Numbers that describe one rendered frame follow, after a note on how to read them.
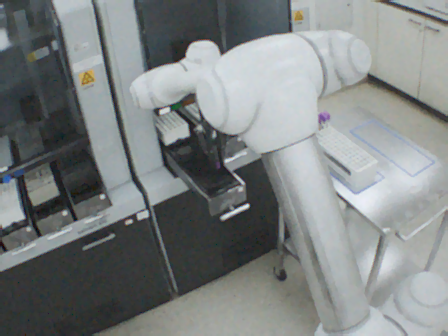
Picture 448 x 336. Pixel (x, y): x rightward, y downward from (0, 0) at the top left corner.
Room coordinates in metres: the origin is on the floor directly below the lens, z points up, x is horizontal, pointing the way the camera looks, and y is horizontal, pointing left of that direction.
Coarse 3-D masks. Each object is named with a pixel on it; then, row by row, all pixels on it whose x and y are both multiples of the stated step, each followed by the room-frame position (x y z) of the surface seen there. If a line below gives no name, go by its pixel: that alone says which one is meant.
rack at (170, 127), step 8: (160, 120) 1.44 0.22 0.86; (168, 120) 1.42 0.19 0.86; (176, 120) 1.41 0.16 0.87; (160, 128) 1.37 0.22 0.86; (168, 128) 1.36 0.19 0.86; (176, 128) 1.35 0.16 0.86; (184, 128) 1.36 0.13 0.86; (160, 136) 1.37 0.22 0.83; (168, 136) 1.33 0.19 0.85; (176, 136) 1.35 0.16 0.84; (184, 136) 1.36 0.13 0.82
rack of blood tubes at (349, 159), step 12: (324, 132) 1.20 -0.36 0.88; (336, 132) 1.19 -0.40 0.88; (324, 144) 1.14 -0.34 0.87; (336, 144) 1.12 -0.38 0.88; (348, 144) 1.11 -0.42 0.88; (324, 156) 1.11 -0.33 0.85; (336, 156) 1.05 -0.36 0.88; (348, 156) 1.04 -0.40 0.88; (360, 156) 1.04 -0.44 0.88; (336, 168) 1.05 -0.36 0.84; (348, 168) 0.99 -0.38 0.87; (360, 168) 0.97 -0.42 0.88; (372, 168) 0.98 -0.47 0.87; (348, 180) 0.99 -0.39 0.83; (360, 180) 0.96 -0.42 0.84
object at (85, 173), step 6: (78, 168) 1.16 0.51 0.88; (84, 168) 1.15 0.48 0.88; (90, 168) 1.16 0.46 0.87; (66, 174) 1.13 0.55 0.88; (72, 174) 1.13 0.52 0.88; (78, 174) 1.14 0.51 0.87; (84, 174) 1.15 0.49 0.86; (90, 174) 1.16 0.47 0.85; (66, 180) 1.12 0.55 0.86; (72, 180) 1.13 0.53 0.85; (78, 180) 1.14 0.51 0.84; (84, 180) 1.15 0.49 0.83; (90, 180) 1.16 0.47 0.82; (72, 186) 1.12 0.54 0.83
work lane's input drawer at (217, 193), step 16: (160, 144) 1.36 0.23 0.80; (176, 144) 1.33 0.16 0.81; (192, 144) 1.33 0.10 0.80; (176, 160) 1.23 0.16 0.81; (192, 160) 1.23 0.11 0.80; (208, 160) 1.22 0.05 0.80; (192, 176) 1.12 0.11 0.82; (208, 176) 1.13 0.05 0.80; (224, 176) 1.12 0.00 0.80; (208, 192) 1.03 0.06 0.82; (224, 192) 1.04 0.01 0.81; (240, 192) 1.06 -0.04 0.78; (208, 208) 1.01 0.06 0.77; (224, 208) 1.03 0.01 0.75; (240, 208) 1.01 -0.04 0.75
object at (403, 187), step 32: (352, 128) 1.29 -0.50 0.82; (384, 128) 1.27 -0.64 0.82; (384, 160) 1.08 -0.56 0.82; (416, 160) 1.05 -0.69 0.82; (352, 192) 0.94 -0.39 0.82; (384, 192) 0.91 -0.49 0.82; (416, 192) 0.89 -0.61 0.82; (352, 224) 1.31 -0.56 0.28; (384, 224) 0.78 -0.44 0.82; (384, 256) 1.08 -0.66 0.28; (384, 288) 0.90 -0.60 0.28
